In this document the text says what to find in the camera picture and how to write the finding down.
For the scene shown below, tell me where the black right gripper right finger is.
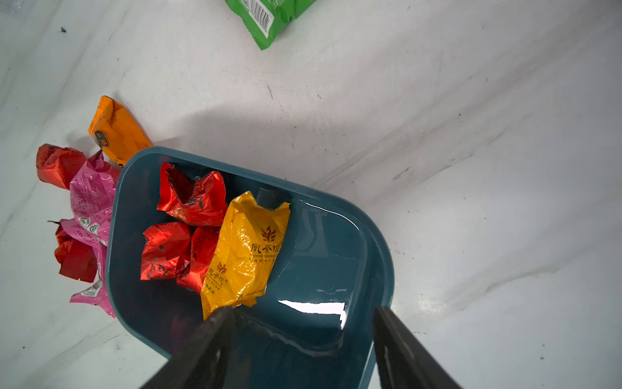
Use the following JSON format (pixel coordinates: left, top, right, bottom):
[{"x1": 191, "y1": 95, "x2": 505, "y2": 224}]
[{"x1": 373, "y1": 306, "x2": 460, "y2": 389}]

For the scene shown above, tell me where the teal storage box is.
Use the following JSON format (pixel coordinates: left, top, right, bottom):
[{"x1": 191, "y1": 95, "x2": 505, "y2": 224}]
[{"x1": 105, "y1": 147, "x2": 395, "y2": 388}]

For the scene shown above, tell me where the orange tea bag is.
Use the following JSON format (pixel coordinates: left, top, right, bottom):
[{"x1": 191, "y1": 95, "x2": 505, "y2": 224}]
[{"x1": 88, "y1": 96, "x2": 153, "y2": 167}]

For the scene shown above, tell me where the yellow tea bag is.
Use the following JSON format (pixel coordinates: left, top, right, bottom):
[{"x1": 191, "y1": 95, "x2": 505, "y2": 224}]
[{"x1": 200, "y1": 191, "x2": 291, "y2": 319}]

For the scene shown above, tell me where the red tea bag top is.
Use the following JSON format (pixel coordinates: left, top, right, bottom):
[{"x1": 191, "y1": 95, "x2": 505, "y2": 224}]
[{"x1": 36, "y1": 144, "x2": 87, "y2": 190}]

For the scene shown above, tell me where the green chips bag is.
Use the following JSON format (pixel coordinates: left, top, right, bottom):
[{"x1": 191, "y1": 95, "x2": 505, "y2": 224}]
[{"x1": 225, "y1": 0, "x2": 315, "y2": 50}]

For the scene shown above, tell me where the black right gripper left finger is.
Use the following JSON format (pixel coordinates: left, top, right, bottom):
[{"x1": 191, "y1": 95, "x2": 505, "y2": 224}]
[{"x1": 143, "y1": 306, "x2": 235, "y2": 389}]

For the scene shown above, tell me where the red tea bag lone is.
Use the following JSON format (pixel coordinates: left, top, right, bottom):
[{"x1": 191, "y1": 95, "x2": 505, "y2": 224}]
[{"x1": 140, "y1": 222, "x2": 191, "y2": 280}]

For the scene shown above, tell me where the red tea bag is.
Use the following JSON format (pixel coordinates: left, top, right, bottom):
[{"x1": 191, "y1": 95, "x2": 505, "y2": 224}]
[
  {"x1": 36, "y1": 144, "x2": 87, "y2": 190},
  {"x1": 53, "y1": 220, "x2": 97, "y2": 283},
  {"x1": 157, "y1": 163, "x2": 228, "y2": 227},
  {"x1": 177, "y1": 226, "x2": 220, "y2": 293}
]

